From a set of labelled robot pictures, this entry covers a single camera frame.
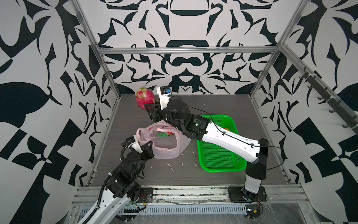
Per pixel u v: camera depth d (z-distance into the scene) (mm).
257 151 436
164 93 532
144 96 595
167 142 947
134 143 661
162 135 952
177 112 463
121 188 533
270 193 764
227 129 936
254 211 708
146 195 737
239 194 742
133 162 546
